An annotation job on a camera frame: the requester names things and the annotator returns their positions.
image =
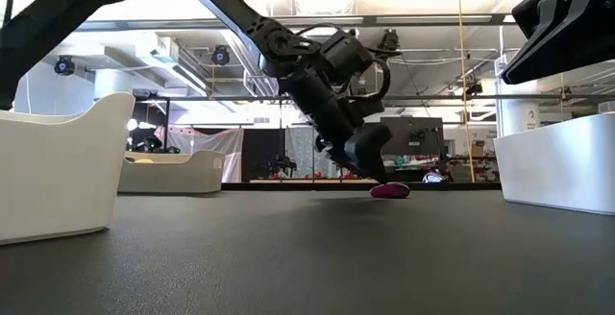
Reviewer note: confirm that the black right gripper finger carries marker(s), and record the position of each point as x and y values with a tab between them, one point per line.
533	12
567	41

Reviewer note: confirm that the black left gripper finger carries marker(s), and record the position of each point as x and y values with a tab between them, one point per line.
370	154

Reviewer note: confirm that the small purple eggplant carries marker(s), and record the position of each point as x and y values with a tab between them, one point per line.
389	190

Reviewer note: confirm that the yellow lemon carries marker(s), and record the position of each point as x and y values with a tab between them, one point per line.
144	161

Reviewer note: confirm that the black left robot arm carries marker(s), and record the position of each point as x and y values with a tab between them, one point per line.
57	17

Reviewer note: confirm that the grey monitor back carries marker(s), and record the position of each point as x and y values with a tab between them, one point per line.
413	135

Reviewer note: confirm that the grey hanging cloth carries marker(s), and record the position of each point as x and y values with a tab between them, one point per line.
300	152

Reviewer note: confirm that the white blue small object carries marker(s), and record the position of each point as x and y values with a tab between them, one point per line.
434	177

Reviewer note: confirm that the white round pillar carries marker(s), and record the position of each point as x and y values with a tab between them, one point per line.
516	108

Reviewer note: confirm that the pink white hanging cloth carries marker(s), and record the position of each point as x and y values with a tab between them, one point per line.
206	144

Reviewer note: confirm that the black table mat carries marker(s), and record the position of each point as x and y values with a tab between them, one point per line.
307	257

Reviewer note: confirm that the white plastic basket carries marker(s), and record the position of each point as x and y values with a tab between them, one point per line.
557	166
57	171

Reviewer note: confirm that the beige plastic basket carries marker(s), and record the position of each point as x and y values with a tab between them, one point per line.
173	176

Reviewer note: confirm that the black metal rack frame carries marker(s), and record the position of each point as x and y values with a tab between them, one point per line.
432	97

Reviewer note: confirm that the black ceiling camera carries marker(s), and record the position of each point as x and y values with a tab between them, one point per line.
220	55
64	65

